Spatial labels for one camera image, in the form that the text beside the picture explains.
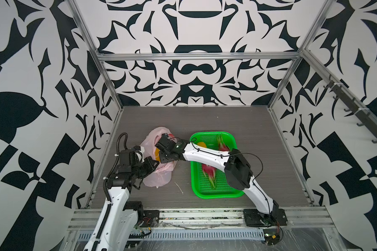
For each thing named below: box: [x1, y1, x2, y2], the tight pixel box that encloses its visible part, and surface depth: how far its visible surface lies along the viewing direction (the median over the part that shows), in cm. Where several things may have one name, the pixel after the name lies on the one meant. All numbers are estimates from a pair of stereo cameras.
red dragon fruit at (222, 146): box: [216, 133, 231, 152], surface depth 94 cm
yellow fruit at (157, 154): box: [154, 147, 161, 162], surface depth 81 cm
